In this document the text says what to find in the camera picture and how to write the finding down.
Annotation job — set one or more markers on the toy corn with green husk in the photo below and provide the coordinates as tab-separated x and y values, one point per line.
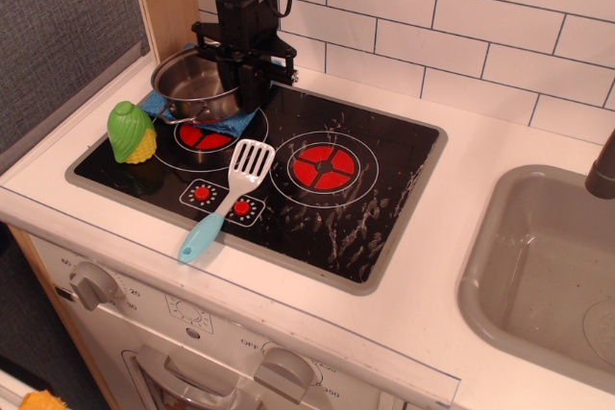
131	133

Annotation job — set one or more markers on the black toy stovetop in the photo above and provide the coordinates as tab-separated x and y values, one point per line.
340	192

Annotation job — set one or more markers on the grey sink basin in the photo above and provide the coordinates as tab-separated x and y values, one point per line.
539	282

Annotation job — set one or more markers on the stainless steel pot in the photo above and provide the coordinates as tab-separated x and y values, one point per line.
197	88

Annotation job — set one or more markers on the white spatula with blue handle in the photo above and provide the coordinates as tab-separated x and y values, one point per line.
249	165

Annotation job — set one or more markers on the grey faucet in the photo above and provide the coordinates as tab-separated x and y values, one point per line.
600	180

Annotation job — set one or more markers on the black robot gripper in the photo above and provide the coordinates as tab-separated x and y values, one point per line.
245	46

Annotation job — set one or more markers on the yellow toy on floor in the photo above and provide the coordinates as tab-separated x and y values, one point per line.
42	400

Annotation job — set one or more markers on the grey oven knob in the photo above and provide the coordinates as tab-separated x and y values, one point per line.
285	373

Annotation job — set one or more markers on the grey timer knob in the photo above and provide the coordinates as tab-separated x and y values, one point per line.
92	285

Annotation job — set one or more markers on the oven door handle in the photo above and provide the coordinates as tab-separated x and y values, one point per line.
164	386

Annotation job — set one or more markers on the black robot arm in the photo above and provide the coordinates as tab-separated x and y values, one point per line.
246	48

